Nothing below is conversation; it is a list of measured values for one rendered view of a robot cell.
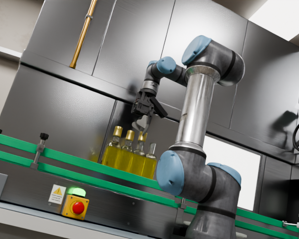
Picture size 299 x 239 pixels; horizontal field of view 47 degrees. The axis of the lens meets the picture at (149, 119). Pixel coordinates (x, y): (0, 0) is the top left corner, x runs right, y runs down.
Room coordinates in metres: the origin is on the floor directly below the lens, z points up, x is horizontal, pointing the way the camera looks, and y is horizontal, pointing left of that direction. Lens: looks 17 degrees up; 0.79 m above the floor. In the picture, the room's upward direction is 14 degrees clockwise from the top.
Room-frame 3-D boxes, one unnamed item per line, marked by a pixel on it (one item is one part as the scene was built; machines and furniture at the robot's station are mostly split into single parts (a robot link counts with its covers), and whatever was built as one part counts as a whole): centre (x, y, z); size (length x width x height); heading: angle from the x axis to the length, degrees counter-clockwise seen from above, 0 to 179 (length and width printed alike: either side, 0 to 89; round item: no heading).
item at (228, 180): (1.05, -0.26, 0.95); 0.13 x 0.12 x 0.14; 111
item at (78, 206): (1.18, 0.16, 0.79); 0.04 x 0.03 x 0.04; 110
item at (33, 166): (1.19, 0.34, 0.94); 0.07 x 0.04 x 0.13; 20
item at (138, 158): (1.49, 0.01, 0.99); 0.06 x 0.06 x 0.21; 20
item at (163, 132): (1.73, -0.25, 1.15); 0.90 x 0.03 x 0.34; 110
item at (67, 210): (1.23, 0.18, 0.79); 0.07 x 0.07 x 0.07; 20
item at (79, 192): (1.23, 0.18, 0.84); 0.04 x 0.04 x 0.03
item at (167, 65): (1.40, -0.02, 1.46); 0.11 x 0.11 x 0.08; 21
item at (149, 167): (1.51, -0.04, 0.99); 0.06 x 0.06 x 0.21; 19
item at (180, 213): (1.45, -0.20, 0.85); 0.09 x 0.04 x 0.07; 20
